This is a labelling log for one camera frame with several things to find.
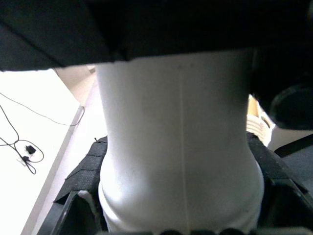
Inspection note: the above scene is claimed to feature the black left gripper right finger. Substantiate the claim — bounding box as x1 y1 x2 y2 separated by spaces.
246 132 313 235

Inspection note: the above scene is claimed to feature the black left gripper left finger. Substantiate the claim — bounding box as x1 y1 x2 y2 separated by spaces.
36 136 110 235

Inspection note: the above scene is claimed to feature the white plastic table leg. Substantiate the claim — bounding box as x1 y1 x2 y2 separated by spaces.
96 47 266 233

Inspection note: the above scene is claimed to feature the looped black wall cable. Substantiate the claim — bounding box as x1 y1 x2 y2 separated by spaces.
0 105 45 175

